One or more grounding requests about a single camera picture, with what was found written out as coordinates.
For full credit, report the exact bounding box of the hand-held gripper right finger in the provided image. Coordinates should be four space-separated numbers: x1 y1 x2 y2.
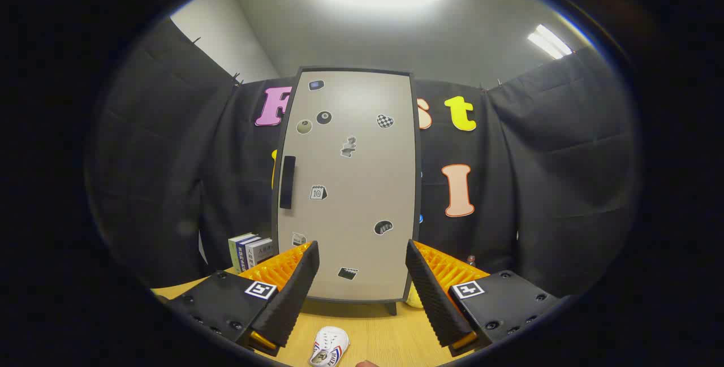
405 239 561 356

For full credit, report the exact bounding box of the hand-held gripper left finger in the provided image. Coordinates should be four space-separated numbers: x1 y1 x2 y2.
156 241 320 356

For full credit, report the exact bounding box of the white striped shoe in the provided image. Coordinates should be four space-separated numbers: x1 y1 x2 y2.
308 326 350 367

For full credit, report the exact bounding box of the beige shoe cabinet door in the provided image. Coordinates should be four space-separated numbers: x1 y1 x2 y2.
277 71 416 301

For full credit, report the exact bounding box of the grey shoe cabinet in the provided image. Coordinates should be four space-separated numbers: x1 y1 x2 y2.
271 66 422 316

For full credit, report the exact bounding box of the white and grey book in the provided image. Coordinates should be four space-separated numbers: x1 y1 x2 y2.
245 238 274 270

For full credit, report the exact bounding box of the dark blue book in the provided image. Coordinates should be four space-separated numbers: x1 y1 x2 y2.
236 236 262 271

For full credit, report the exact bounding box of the green and white book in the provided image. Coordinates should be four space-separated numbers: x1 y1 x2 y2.
228 233 255 273

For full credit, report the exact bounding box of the narrow ceiling light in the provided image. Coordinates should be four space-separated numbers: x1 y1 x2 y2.
527 24 574 60

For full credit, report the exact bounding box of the black door handle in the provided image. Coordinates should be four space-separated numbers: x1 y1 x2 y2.
279 156 296 210

